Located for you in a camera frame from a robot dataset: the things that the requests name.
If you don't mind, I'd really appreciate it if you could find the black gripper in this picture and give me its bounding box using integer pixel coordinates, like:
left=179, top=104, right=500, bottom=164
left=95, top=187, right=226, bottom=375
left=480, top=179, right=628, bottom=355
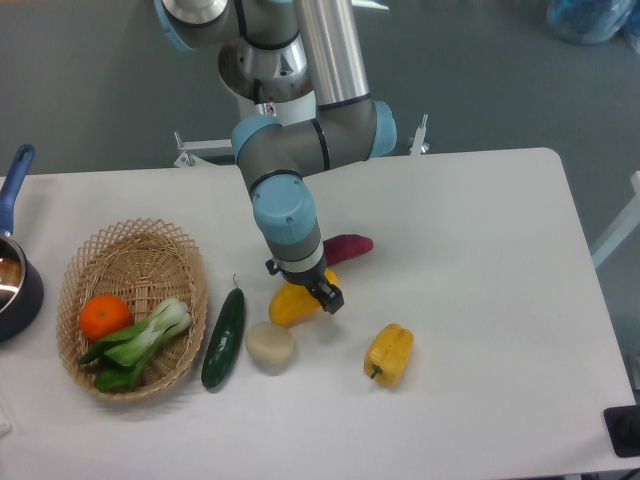
left=266, top=259, right=344, bottom=314

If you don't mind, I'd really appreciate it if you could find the yellow mango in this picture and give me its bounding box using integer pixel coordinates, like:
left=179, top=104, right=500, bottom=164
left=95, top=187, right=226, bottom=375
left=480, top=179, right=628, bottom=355
left=268, top=282, right=321, bottom=327

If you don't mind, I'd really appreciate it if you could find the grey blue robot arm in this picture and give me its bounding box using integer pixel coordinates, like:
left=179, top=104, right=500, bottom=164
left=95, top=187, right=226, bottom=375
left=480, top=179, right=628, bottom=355
left=155, top=1, right=397, bottom=312

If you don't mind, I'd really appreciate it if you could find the purple sweet potato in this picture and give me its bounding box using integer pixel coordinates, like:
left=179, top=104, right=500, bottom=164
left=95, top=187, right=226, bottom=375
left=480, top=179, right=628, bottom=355
left=323, top=234, right=374, bottom=266

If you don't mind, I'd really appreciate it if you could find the beige round potato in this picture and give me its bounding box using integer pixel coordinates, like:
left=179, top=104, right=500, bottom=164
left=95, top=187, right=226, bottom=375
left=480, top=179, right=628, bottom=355
left=245, top=322, right=295, bottom=366

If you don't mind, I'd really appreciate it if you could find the yellow bell pepper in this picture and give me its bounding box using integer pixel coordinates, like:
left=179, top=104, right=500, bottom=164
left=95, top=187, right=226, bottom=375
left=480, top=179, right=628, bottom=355
left=363, top=323, right=414, bottom=388

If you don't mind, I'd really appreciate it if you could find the green cucumber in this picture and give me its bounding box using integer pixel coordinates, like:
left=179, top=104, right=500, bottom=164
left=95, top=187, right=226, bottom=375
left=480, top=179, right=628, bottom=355
left=201, top=279, right=246, bottom=390

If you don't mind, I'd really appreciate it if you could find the woven wicker basket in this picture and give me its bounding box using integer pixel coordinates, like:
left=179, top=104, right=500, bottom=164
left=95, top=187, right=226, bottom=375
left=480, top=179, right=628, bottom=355
left=56, top=219, right=208, bottom=401

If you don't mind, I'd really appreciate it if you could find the green bok choy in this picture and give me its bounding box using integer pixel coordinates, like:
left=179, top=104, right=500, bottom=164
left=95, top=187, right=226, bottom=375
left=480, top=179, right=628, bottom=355
left=78, top=298, right=192, bottom=392

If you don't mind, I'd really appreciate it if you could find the orange tangerine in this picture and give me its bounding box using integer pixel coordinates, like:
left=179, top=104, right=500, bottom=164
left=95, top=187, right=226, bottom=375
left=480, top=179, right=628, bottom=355
left=79, top=295, right=132, bottom=342

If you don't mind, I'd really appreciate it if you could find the black device at edge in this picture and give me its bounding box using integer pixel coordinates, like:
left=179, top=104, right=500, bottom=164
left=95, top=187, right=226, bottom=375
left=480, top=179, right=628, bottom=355
left=603, top=405, right=640, bottom=458

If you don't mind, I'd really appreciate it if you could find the blue plastic bag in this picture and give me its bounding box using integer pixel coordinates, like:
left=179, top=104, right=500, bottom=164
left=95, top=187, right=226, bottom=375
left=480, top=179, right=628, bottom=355
left=546, top=0, right=639, bottom=54

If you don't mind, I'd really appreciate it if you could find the blue handled saucepan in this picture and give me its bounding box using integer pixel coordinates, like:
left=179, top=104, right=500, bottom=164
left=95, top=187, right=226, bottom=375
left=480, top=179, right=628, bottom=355
left=1, top=144, right=44, bottom=342

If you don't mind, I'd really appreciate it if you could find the white frame at right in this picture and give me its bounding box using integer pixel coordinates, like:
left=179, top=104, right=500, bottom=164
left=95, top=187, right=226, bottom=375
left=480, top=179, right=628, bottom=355
left=590, top=171, right=639, bottom=269

